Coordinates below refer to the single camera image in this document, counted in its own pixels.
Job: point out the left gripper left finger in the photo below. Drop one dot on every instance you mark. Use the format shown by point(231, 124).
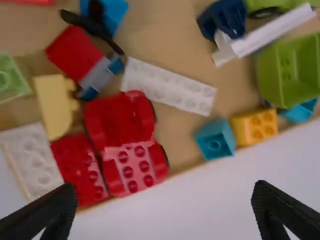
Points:
point(60, 202)

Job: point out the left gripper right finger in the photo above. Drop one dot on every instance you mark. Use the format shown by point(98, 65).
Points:
point(265, 202)

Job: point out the red flat toy brick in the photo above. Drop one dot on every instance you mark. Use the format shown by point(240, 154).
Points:
point(35, 2)
point(72, 160)

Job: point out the cyan toy brick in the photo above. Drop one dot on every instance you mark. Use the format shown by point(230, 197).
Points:
point(215, 140)
point(297, 113)
point(117, 15)

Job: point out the pale yellow toy brick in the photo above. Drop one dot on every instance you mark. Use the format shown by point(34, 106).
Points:
point(52, 107)

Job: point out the red toy car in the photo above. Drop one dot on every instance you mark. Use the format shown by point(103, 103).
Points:
point(120, 120)

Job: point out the light green toy brick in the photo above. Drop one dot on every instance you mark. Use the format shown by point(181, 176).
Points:
point(12, 80)

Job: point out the lime green toy brick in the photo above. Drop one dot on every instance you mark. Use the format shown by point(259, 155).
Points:
point(287, 4)
point(287, 72)

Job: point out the red and grey toy brick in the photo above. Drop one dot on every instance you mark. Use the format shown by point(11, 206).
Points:
point(75, 55)

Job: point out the long white flat toy brick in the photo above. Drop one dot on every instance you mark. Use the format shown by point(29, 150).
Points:
point(170, 86)

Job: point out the black toy piece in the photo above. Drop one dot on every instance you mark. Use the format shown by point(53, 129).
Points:
point(92, 26)

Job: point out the dark blue toy brick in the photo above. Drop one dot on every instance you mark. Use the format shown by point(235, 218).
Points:
point(222, 17)

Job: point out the tan tray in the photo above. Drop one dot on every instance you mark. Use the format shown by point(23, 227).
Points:
point(162, 35)

